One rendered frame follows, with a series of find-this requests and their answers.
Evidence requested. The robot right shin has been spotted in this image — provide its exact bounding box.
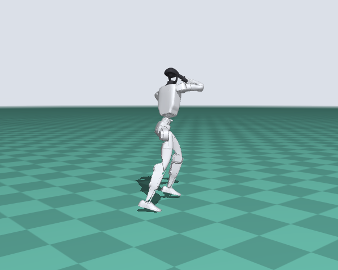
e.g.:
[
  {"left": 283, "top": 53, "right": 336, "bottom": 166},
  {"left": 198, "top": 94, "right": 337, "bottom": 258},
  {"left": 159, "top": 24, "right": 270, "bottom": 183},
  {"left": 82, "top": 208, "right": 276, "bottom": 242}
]
[{"left": 145, "top": 164, "right": 166, "bottom": 203}]

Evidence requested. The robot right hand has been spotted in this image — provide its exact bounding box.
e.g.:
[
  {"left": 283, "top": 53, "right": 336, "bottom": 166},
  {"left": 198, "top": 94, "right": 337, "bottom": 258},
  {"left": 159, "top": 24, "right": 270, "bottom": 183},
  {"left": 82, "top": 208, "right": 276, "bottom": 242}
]
[{"left": 173, "top": 74, "right": 188, "bottom": 83}]

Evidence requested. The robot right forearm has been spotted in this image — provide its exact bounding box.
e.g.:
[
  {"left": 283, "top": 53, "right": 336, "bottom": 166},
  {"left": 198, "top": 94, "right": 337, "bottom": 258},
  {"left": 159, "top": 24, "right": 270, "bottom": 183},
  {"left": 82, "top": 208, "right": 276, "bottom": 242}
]
[{"left": 184, "top": 78, "right": 203, "bottom": 86}]

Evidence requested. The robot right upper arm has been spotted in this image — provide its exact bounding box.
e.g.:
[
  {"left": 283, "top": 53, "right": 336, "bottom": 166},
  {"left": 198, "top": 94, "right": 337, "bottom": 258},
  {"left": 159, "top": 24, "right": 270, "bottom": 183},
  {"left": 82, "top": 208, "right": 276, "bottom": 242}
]
[{"left": 176, "top": 83, "right": 204, "bottom": 93}]

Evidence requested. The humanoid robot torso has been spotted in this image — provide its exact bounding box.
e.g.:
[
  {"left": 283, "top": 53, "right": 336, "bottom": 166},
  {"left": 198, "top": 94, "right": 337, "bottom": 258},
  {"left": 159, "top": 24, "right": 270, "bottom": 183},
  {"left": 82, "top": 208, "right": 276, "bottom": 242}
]
[{"left": 155, "top": 83, "right": 181, "bottom": 135}]

